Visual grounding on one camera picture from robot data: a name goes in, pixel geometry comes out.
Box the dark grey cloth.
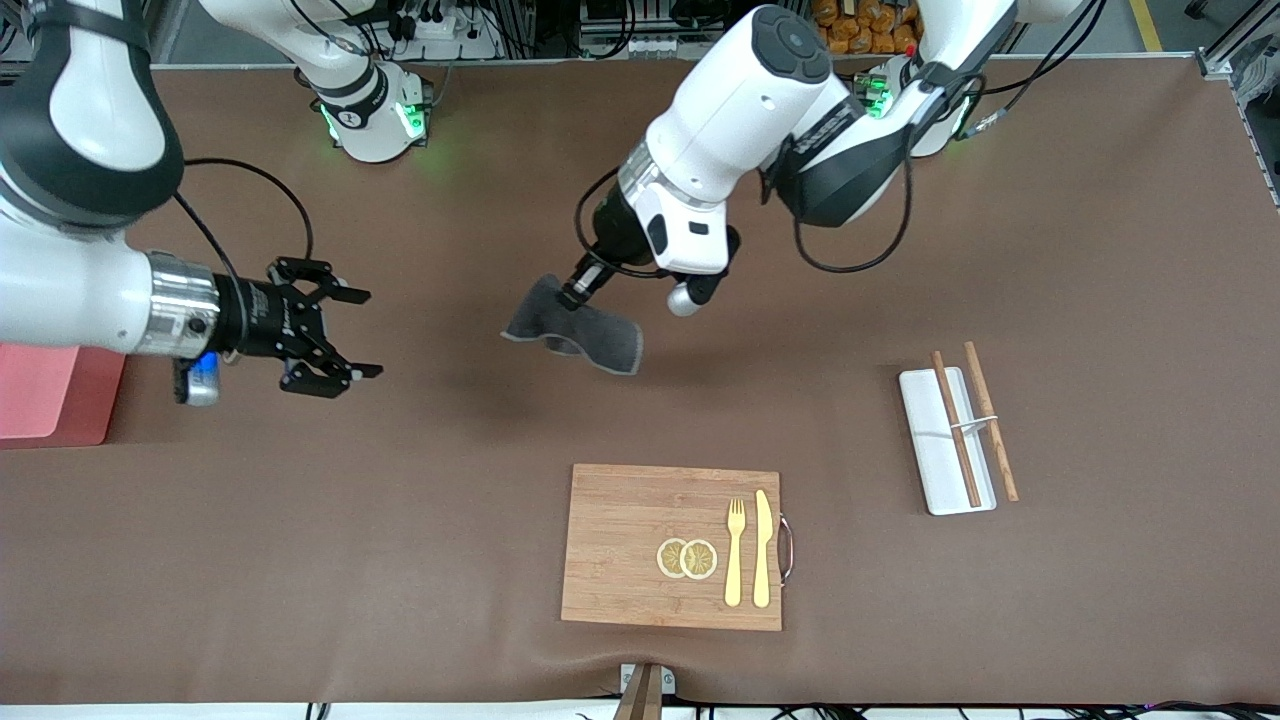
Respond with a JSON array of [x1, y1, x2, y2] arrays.
[[500, 273, 643, 377]]

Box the pink plastic bin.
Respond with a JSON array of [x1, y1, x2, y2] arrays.
[[0, 343, 128, 449]]

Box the wooden cutting board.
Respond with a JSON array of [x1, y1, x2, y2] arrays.
[[561, 463, 784, 632]]

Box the white power strip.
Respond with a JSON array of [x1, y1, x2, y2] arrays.
[[385, 0, 503, 61]]

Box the yellow knife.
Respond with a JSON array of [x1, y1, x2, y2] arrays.
[[752, 489, 773, 609]]

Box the yellow fork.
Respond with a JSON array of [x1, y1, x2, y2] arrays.
[[724, 498, 747, 608]]

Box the orange snack bags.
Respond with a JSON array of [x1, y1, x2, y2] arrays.
[[810, 0, 926, 57]]

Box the white rectangular tray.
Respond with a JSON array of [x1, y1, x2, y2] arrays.
[[898, 366, 998, 517]]

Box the brown wooden chopstick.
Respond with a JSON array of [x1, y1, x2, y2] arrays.
[[931, 350, 983, 508], [963, 341, 1020, 503]]

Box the metal table clamp bracket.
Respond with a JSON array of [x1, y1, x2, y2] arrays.
[[613, 663, 676, 720]]

